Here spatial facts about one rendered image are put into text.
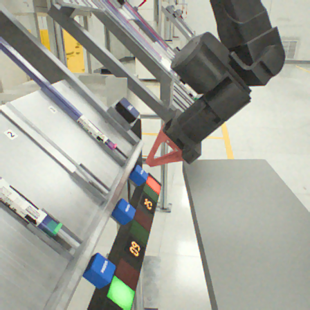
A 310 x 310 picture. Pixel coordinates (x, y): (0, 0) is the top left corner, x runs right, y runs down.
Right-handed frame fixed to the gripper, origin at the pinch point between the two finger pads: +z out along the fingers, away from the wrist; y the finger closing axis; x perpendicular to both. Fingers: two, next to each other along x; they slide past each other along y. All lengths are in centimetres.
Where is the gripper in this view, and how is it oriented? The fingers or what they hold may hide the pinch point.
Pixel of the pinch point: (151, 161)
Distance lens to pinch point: 49.2
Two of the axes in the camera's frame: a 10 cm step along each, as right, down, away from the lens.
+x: 7.0, 6.8, 2.0
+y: -1.6, 4.3, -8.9
